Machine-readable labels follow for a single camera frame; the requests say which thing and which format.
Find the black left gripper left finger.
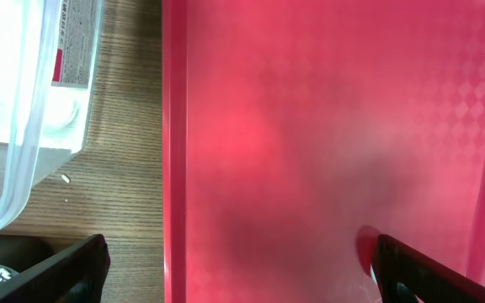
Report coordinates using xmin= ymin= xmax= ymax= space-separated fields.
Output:
xmin=0 ymin=234 xmax=110 ymax=302

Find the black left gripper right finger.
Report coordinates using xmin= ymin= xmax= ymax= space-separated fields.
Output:
xmin=370 ymin=234 xmax=485 ymax=303

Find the black waste tray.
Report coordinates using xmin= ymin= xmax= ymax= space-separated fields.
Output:
xmin=0 ymin=235 xmax=54 ymax=277

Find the clear plastic waste bin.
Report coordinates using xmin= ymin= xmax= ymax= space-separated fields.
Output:
xmin=0 ymin=0 xmax=104 ymax=230

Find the red serving tray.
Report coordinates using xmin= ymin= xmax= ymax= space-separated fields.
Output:
xmin=162 ymin=0 xmax=485 ymax=302

